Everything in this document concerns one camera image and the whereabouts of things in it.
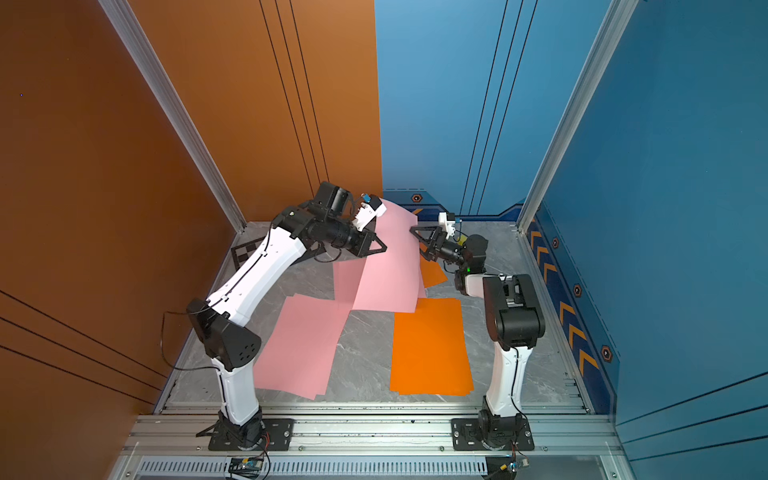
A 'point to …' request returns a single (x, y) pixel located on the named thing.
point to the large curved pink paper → (295, 358)
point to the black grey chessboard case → (245, 251)
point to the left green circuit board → (249, 467)
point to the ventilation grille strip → (320, 467)
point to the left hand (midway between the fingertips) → (385, 243)
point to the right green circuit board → (500, 467)
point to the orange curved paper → (432, 273)
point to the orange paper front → (428, 350)
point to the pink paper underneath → (391, 279)
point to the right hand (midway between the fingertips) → (412, 240)
